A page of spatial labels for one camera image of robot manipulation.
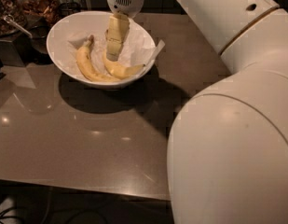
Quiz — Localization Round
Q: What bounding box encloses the clear jar with nuts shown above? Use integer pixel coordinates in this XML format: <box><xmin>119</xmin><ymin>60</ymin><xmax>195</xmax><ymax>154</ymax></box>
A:
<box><xmin>0</xmin><ymin>0</ymin><xmax>27</xmax><ymax>36</ymax></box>

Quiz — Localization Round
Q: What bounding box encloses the metal scoop handle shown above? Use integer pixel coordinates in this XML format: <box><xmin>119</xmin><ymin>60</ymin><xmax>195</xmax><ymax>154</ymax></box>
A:
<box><xmin>4</xmin><ymin>15</ymin><xmax>33</xmax><ymax>38</ymax></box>

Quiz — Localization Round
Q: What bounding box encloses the white ceramic bowl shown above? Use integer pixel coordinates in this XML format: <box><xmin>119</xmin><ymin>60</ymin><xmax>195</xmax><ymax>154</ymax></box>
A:
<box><xmin>47</xmin><ymin>11</ymin><xmax>155</xmax><ymax>90</ymax></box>

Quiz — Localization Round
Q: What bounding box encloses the yellow banana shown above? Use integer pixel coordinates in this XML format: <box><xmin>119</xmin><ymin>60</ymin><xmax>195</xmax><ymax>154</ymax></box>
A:
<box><xmin>75</xmin><ymin>35</ymin><xmax>117</xmax><ymax>82</ymax></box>
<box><xmin>103</xmin><ymin>52</ymin><xmax>144</xmax><ymax>79</ymax></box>

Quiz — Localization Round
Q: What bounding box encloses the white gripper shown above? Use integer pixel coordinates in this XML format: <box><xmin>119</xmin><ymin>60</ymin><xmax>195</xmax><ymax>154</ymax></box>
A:
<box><xmin>105</xmin><ymin>0</ymin><xmax>144</xmax><ymax>62</ymax></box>

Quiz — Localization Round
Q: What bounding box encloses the glass jar with snacks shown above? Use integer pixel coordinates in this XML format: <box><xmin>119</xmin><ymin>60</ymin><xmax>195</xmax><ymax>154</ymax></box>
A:
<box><xmin>20</xmin><ymin>0</ymin><xmax>60</xmax><ymax>27</ymax></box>

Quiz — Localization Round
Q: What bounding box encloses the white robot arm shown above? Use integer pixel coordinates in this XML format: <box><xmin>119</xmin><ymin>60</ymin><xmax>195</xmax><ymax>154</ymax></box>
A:
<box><xmin>167</xmin><ymin>0</ymin><xmax>288</xmax><ymax>224</ymax></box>

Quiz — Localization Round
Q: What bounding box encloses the white paper liner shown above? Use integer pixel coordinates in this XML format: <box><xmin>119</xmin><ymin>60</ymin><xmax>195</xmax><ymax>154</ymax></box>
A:
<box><xmin>66</xmin><ymin>22</ymin><xmax>165</xmax><ymax>86</ymax></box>

